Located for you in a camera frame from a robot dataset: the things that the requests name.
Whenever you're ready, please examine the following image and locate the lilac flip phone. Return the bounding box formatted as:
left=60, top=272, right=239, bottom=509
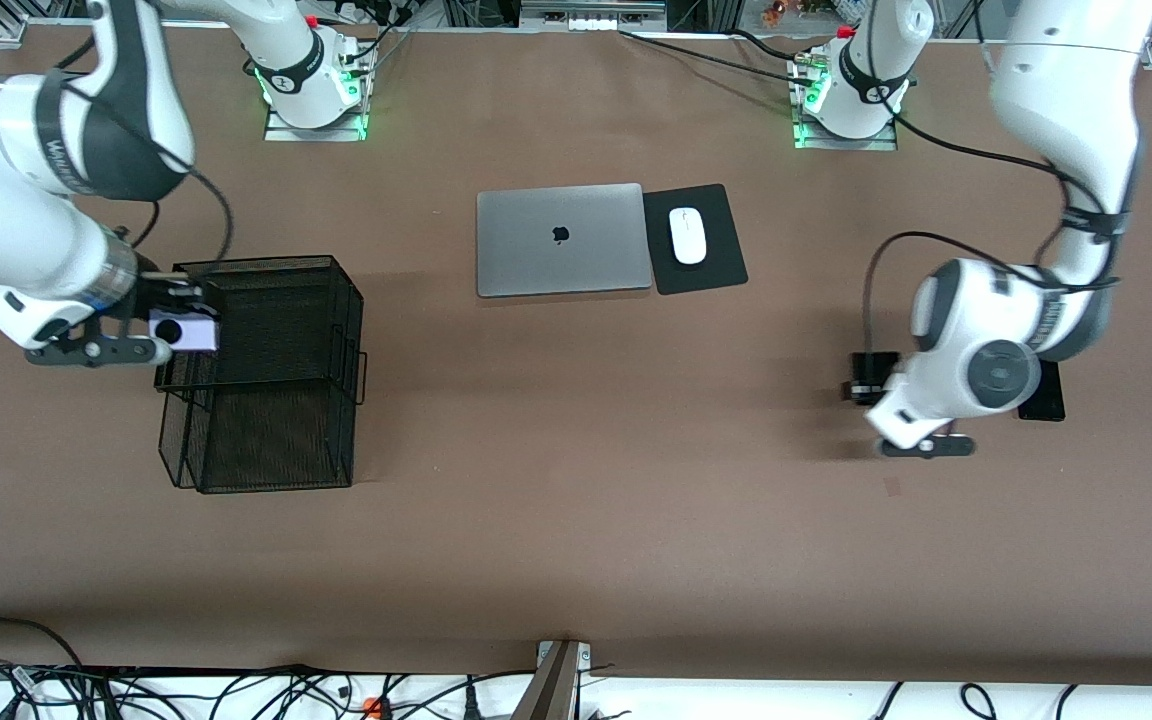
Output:
left=147, top=309, right=221, bottom=354

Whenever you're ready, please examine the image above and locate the black slab smartphone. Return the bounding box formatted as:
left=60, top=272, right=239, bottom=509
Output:
left=1016, top=360, right=1067, bottom=422

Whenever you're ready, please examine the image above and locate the black mouse pad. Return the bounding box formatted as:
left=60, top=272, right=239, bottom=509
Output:
left=642, top=183, right=749, bottom=296

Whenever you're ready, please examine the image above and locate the white computer mouse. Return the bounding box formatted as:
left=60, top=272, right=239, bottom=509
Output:
left=669, top=206, right=708, bottom=266

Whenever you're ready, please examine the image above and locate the silver closed laptop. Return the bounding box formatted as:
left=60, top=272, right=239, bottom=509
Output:
left=476, top=182, right=655, bottom=299

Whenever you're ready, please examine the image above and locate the grey power strip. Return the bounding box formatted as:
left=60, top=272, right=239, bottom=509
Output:
left=519, top=0, right=667, bottom=33

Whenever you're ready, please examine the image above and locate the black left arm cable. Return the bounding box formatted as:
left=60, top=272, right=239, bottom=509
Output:
left=861, top=0, right=1137, bottom=361

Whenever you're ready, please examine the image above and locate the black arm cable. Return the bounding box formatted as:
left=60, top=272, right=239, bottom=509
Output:
left=861, top=0, right=1137, bottom=361
left=56, top=60, right=235, bottom=276

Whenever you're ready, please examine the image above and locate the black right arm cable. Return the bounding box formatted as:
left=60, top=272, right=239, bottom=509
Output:
left=56, top=60, right=235, bottom=276

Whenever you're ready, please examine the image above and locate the black wire mesh two-tier rack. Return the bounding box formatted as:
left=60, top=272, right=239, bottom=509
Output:
left=153, top=254, right=369, bottom=494

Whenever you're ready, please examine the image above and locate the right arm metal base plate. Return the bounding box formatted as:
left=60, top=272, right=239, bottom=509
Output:
left=264, top=62, right=370, bottom=143

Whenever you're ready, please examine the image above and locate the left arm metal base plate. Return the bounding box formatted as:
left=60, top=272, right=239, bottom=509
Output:
left=791, top=55, right=899, bottom=152

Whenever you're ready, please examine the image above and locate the black looped floor cable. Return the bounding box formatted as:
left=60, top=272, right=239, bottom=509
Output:
left=0, top=617, right=87, bottom=720

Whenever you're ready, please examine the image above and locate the black cable on table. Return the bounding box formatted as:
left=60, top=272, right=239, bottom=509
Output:
left=619, top=28, right=817, bottom=86

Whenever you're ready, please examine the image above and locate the aluminium camera mount post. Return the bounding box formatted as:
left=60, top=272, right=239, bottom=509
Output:
left=513, top=640, right=594, bottom=720

